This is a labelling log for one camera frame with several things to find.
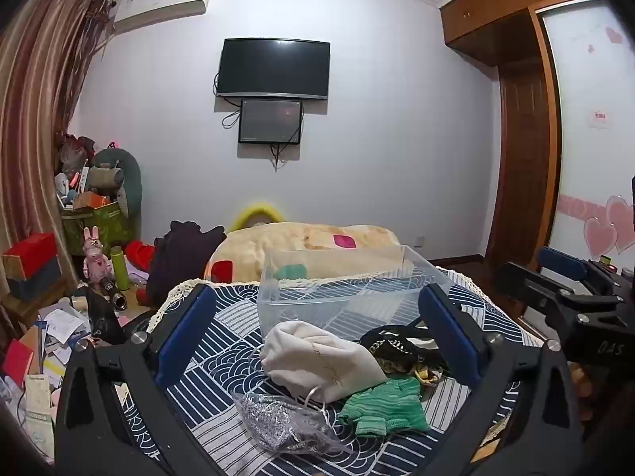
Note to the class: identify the yellow plush item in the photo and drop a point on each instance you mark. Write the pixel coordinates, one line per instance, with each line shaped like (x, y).
(248, 213)

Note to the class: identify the small black wall monitor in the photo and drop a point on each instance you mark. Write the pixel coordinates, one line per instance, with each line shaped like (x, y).
(270, 121)

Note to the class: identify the green storage box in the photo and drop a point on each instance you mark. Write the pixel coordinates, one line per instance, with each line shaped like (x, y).
(99, 228)

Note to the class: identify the pink book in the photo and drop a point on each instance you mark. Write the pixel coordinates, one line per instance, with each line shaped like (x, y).
(17, 362)

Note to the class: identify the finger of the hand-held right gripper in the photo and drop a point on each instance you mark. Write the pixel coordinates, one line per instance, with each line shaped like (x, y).
(560, 263)
(526, 282)

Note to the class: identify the pile of papers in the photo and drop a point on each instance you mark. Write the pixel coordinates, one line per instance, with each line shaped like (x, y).
(54, 332)

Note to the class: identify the black bag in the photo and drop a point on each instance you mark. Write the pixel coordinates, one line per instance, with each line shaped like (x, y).
(105, 320)

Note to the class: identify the red plastic bag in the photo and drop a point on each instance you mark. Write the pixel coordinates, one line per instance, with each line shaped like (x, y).
(74, 151)

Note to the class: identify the black wall television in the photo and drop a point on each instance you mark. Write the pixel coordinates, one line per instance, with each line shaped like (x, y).
(274, 67)

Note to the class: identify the white air conditioner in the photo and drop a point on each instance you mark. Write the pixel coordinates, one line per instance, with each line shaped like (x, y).
(158, 7)

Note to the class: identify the blue white patterned bedspread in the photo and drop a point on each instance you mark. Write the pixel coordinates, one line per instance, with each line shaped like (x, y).
(223, 357)

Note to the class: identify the red cloth item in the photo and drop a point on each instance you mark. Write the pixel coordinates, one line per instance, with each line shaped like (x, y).
(140, 255)

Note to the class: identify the clear plastic storage box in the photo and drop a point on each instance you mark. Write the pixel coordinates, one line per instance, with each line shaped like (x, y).
(347, 302)

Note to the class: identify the green plush toy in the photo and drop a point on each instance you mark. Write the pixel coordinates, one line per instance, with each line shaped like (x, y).
(126, 178)

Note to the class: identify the clear bag of silver glitter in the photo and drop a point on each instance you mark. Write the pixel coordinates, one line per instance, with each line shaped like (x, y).
(278, 419)

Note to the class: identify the white cloth pouch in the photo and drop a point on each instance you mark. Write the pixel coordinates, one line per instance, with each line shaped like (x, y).
(317, 357)

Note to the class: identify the grey blue box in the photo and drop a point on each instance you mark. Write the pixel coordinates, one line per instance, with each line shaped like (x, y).
(37, 282)

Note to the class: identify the beige patched blanket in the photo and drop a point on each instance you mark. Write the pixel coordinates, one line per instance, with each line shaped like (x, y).
(297, 243)

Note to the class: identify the wooden wardrobe with heart stickers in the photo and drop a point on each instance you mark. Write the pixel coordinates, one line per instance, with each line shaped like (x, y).
(580, 109)

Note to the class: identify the pink rabbit figure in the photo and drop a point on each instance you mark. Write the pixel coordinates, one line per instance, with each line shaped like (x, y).
(96, 260)

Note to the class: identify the white wall socket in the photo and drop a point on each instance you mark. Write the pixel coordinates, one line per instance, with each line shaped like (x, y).
(419, 241)

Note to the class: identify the red box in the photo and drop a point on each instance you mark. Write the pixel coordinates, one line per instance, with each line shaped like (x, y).
(30, 253)

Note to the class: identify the black flashlight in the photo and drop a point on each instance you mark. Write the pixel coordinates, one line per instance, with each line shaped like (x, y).
(113, 293)

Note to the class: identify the wooden door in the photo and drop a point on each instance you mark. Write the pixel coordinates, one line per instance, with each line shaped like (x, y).
(521, 168)

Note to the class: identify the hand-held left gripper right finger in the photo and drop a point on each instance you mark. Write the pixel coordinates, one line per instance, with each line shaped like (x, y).
(450, 339)

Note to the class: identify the black and gold patterned cloth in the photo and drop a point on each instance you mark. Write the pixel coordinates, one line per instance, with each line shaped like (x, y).
(392, 344)

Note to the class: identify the green bottle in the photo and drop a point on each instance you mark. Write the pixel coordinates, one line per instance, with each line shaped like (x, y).
(120, 267)

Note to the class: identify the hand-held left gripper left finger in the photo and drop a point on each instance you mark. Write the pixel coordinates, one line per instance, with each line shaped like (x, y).
(184, 339)

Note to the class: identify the green knitted glove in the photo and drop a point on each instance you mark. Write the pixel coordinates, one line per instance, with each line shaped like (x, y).
(392, 404)

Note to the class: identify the person's right hand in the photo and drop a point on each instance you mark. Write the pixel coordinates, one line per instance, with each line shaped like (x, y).
(581, 384)

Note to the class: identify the green cloth item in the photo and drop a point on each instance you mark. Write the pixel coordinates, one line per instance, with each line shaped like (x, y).
(291, 271)

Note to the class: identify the brown striped curtain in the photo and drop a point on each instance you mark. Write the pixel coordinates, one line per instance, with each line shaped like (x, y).
(34, 109)

